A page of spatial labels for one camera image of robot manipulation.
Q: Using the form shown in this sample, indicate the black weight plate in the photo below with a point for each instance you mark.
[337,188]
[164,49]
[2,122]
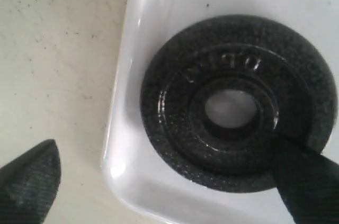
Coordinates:
[291,84]

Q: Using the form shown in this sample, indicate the white rectangular tray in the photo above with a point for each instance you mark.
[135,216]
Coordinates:
[132,169]

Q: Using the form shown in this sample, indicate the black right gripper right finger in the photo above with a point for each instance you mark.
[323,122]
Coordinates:
[307,181]

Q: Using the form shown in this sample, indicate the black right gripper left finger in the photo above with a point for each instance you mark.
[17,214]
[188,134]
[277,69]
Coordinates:
[30,183]

